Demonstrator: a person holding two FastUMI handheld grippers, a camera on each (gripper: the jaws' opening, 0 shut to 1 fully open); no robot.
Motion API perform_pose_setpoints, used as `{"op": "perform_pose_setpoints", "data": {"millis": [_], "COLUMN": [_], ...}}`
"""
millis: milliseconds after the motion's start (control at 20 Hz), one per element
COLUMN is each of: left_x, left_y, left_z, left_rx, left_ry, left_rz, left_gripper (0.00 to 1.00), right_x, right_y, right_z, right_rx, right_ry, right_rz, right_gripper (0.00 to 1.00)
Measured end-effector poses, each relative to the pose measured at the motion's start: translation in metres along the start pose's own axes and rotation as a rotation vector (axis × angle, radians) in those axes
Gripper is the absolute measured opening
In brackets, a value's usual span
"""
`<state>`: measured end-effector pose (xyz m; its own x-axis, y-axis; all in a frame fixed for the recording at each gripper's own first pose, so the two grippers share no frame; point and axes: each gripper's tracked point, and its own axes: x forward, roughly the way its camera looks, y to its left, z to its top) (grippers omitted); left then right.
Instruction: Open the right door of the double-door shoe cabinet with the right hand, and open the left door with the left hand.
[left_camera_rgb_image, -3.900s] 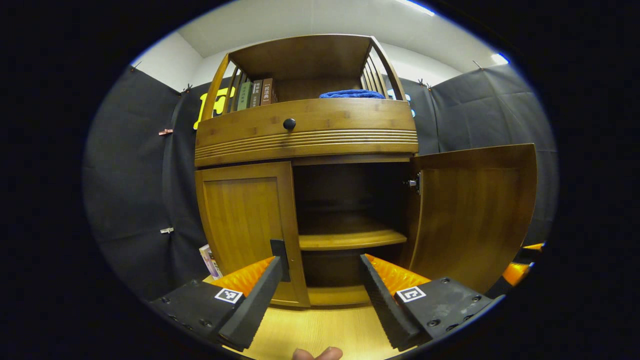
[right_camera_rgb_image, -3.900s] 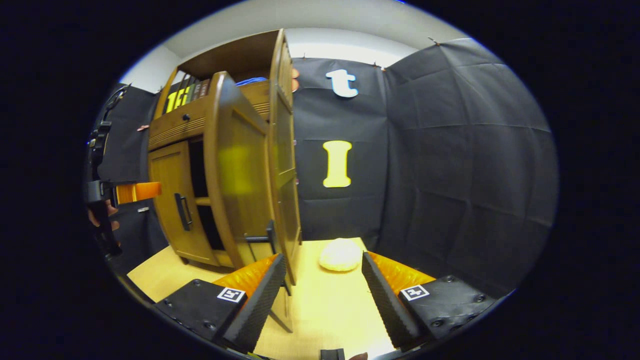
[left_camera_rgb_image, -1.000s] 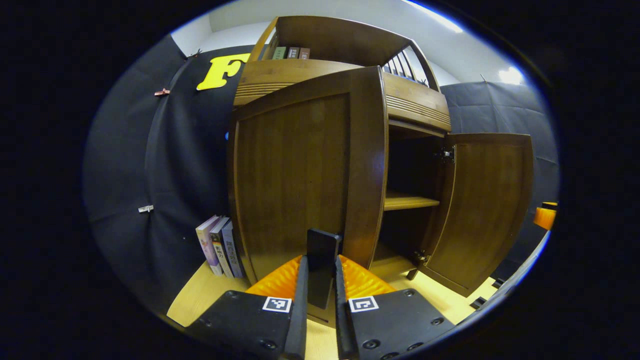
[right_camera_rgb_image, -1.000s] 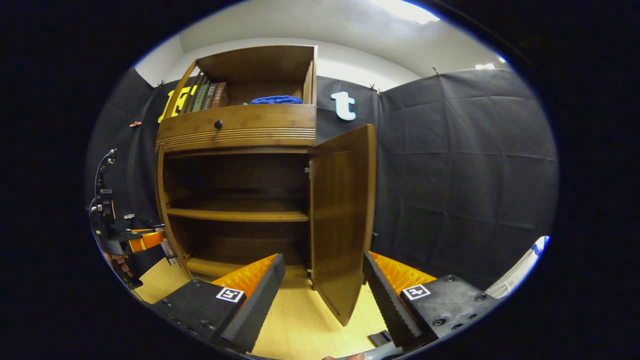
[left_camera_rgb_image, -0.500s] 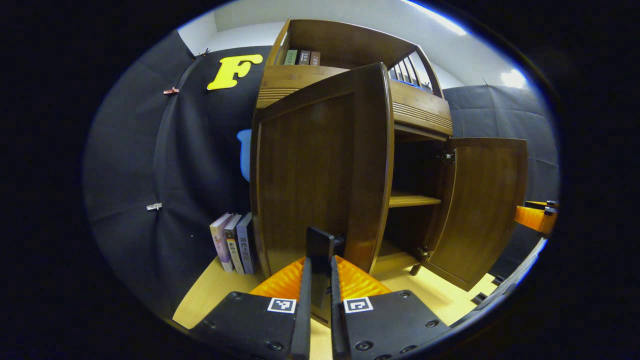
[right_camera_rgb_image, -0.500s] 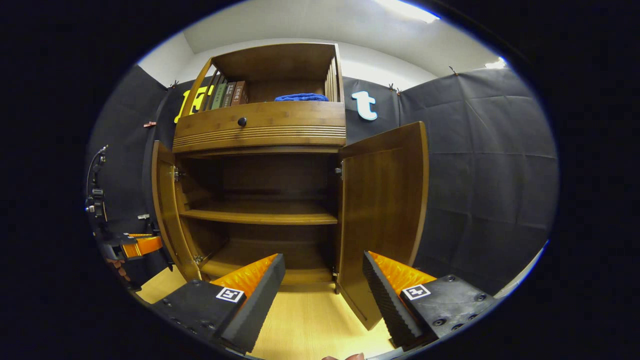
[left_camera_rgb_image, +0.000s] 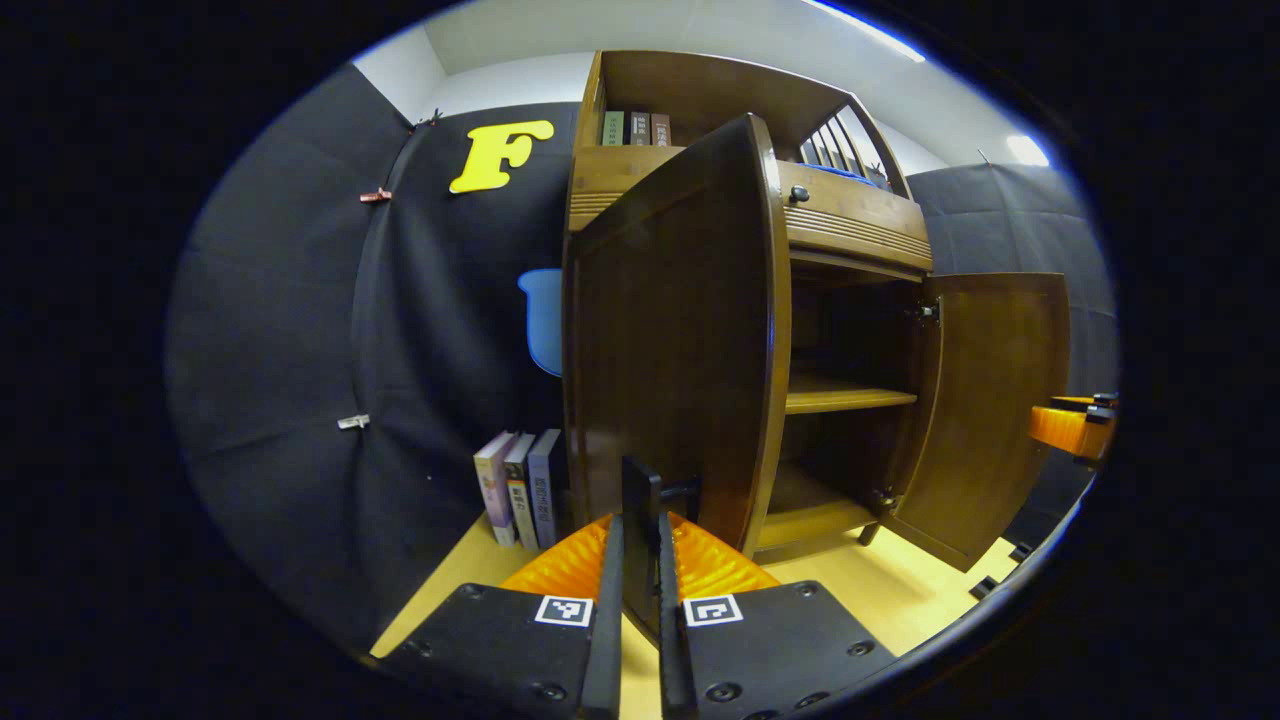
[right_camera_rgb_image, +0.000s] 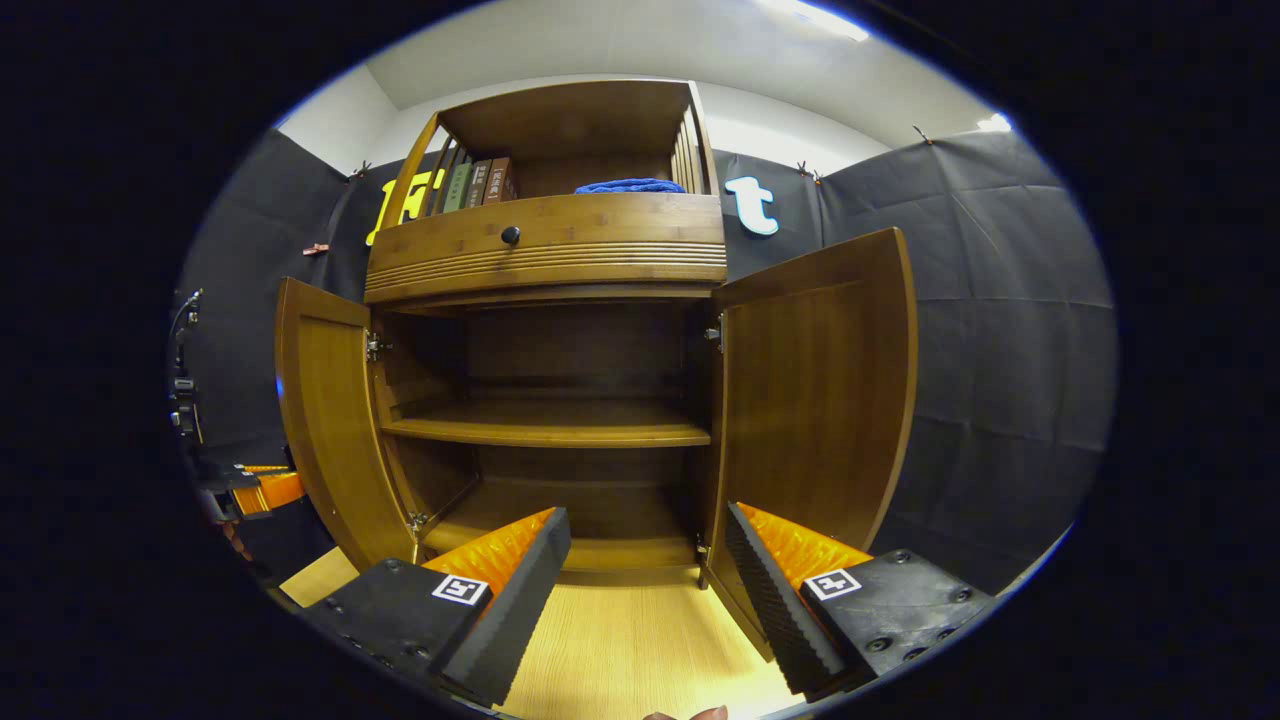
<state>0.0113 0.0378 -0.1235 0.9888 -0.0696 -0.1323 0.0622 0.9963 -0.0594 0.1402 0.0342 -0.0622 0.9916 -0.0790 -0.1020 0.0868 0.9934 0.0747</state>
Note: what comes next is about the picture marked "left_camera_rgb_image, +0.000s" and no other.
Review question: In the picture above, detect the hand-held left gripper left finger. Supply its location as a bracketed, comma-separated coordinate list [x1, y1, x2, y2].
[378, 512, 628, 720]

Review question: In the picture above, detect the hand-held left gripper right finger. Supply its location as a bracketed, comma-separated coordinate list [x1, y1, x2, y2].
[653, 510, 901, 720]

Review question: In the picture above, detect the wooden cabinet door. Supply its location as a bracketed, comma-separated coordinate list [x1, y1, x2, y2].
[880, 271, 1074, 574]
[561, 112, 794, 561]

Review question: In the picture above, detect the black door handle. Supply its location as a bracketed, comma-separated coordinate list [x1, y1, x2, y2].
[619, 455, 702, 643]

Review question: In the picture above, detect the wooden double-door shoe cabinet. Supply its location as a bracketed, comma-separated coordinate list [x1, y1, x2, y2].
[565, 50, 937, 559]

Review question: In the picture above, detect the wooden inner cabinet shelf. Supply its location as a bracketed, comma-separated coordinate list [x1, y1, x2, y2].
[785, 374, 919, 417]

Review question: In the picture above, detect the wooden cabinet drawer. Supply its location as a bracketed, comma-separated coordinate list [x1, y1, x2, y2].
[567, 145, 935, 274]

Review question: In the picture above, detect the dark blue-grey book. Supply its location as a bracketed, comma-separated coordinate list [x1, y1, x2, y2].
[526, 427, 572, 550]

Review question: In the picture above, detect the pale book with dark spine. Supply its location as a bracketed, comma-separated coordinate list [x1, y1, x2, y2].
[502, 432, 542, 552]

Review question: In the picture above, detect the lavender book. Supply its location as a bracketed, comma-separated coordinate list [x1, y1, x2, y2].
[472, 430, 520, 549]

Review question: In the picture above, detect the black backdrop cloth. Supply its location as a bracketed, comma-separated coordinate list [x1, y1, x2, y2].
[165, 62, 1119, 653]

